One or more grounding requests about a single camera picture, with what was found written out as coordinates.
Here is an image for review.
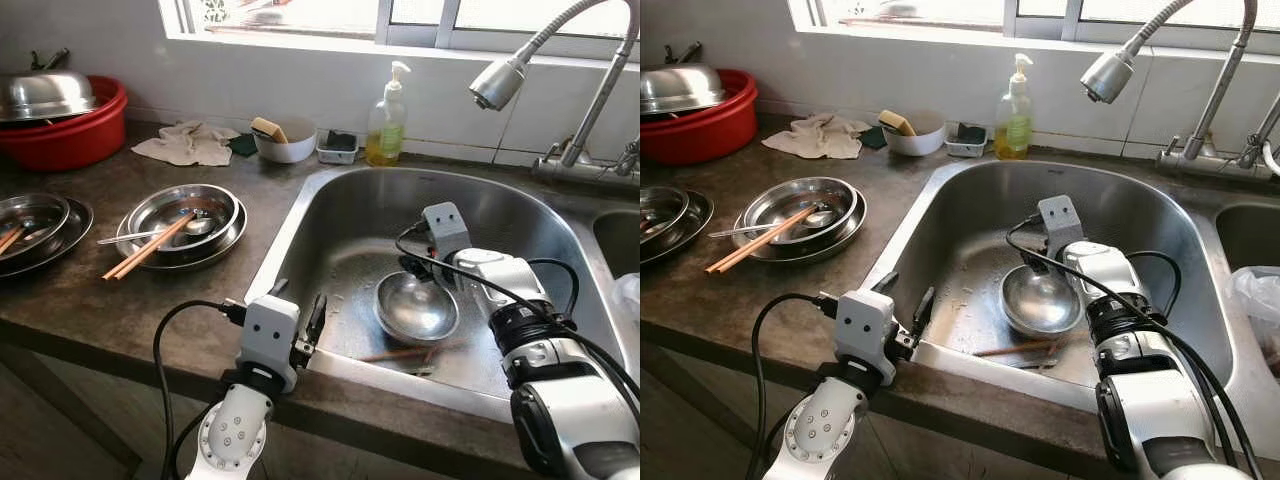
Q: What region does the steel bowl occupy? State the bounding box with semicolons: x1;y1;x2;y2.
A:
1000;265;1086;338
375;270;461;346
640;185;691;251
0;193;71;263

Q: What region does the steel plate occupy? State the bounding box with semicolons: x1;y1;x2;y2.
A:
640;190;716;266
115;195;249;273
733;187;867;264
0;197;96;279

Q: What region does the stainless steel sink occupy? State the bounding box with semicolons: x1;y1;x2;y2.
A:
862;158;1280;461
243;163;641;431

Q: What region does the small clear plastic tray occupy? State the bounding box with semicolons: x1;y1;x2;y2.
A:
317;128;361;165
945;122;989;159

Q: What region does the dish soap pump bottle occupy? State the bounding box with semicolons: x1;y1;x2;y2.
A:
365;60;411;167
993;53;1039;161

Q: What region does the shallow steel dish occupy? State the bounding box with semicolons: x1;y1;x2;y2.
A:
745;178;859;246
128;185;241;253

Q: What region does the white bowl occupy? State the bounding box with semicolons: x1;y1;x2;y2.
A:
252;117;318;164
880;108;948;157

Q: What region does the steel spoon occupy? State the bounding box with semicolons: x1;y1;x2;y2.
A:
707;205;837;240
97;208;217;247

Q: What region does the beige cloth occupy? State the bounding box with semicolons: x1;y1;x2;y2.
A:
132;120;241;167
762;112;866;161

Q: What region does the steel gooseneck faucet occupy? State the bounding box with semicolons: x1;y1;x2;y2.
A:
468;0;641;193
1080;0;1280;183

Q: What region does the slim steel tap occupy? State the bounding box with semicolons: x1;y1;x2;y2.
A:
610;135;641;179
1238;90;1280;179

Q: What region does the red plastic basin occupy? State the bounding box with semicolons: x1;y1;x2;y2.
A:
640;68;759;166
0;75;129;173

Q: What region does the steel domed cover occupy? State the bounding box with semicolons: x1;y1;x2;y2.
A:
0;48;99;124
640;42;728;116

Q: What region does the light grey right wrist camera mount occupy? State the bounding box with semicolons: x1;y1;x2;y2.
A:
420;202;473;263
1036;195;1088;253

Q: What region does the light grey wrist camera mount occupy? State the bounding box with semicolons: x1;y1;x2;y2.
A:
1036;195;1088;253
243;295;301;393
420;202;473;263
835;288;896;386

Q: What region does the light grey left wrist camera mount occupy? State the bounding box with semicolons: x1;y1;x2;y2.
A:
835;288;896;386
243;295;301;393

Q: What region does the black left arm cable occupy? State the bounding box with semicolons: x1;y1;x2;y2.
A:
153;300;246;480
748;293;839;480

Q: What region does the aluminium window frame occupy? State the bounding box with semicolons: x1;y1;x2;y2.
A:
788;0;1280;59
158;0;641;66

